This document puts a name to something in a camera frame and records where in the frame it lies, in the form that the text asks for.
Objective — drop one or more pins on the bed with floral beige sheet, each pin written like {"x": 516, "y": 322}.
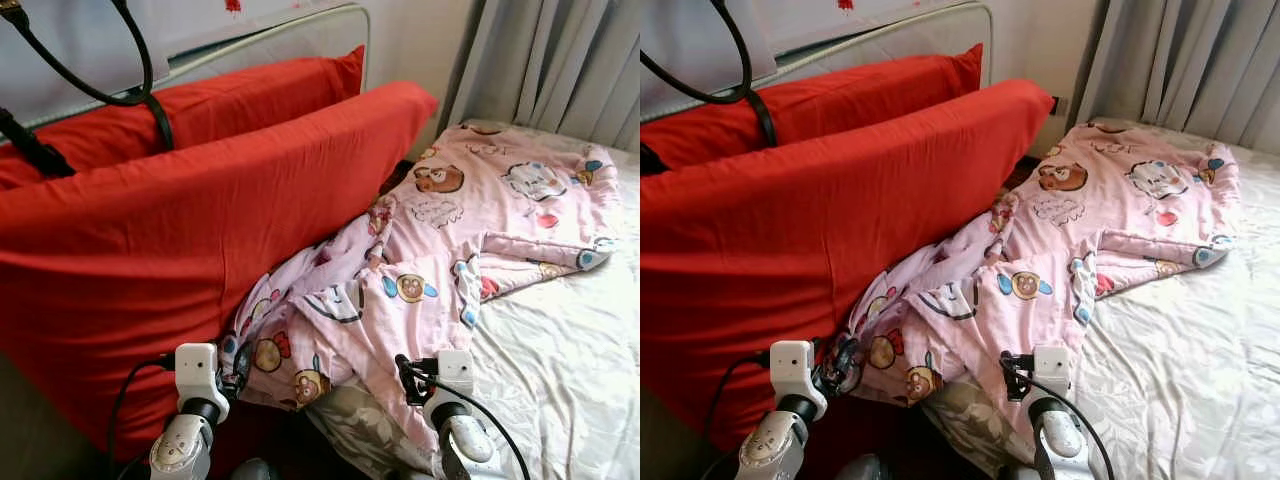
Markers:
{"x": 570, "y": 350}
{"x": 1190, "y": 350}

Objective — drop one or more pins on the grey curtain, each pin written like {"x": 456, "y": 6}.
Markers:
{"x": 560, "y": 60}
{"x": 1180, "y": 60}

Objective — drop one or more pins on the thick red mattress cushion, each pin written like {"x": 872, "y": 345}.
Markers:
{"x": 780, "y": 260}
{"x": 150, "y": 260}

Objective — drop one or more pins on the grey robot leg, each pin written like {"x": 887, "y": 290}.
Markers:
{"x": 862, "y": 468}
{"x": 253, "y": 470}

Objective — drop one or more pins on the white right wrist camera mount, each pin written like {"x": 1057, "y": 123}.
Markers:
{"x": 1053, "y": 368}
{"x": 457, "y": 370}

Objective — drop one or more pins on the wall socket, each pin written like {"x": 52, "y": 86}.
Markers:
{"x": 1058, "y": 106}

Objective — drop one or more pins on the red cushion with flanged edge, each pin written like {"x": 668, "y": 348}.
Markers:
{"x": 250, "y": 95}
{"x": 860, "y": 95}

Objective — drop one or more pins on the grey upright mattress with trim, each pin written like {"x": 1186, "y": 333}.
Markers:
{"x": 320, "y": 35}
{"x": 940, "y": 35}

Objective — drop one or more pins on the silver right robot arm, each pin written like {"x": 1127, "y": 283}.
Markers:
{"x": 462, "y": 440}
{"x": 1058, "y": 440}

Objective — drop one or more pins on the pink cartoon print blanket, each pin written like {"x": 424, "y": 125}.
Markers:
{"x": 480, "y": 230}
{"x": 1100, "y": 230}

